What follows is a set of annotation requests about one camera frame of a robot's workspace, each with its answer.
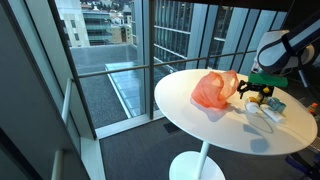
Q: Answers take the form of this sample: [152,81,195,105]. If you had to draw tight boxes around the white table pedestal base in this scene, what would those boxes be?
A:
[168,140,226,180]

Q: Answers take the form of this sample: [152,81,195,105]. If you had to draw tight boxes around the dark floor vent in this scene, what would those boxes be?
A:
[162,121,181,135]

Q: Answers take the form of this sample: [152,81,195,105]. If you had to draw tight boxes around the small orange object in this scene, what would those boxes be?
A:
[307,102,320,117]

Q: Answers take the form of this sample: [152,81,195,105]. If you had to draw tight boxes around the white container with orange label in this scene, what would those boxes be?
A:
[244,96,261,115]

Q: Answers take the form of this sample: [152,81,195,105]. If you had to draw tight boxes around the white vertical door handle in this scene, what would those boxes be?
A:
[50,149,65,180]
[61,78,73,125]

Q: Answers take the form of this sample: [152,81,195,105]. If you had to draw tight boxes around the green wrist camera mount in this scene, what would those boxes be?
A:
[247,72,289,89]

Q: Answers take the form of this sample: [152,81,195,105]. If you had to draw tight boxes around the teal small box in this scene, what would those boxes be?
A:
[267,97,287,114]

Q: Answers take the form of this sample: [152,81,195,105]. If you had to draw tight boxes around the yellow capped pill bottle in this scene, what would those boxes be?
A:
[257,86,271,105]

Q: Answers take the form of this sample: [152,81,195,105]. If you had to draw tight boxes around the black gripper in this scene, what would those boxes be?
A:
[236,80,275,100]

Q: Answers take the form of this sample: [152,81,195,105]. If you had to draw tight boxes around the black and blue equipment stand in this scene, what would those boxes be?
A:
[285,146,320,180]

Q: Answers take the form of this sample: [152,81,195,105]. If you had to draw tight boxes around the grey window handrail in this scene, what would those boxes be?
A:
[77,49,258,79]

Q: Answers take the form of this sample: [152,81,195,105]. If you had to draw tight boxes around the orange plastic bag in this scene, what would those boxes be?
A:
[190,69,240,110]

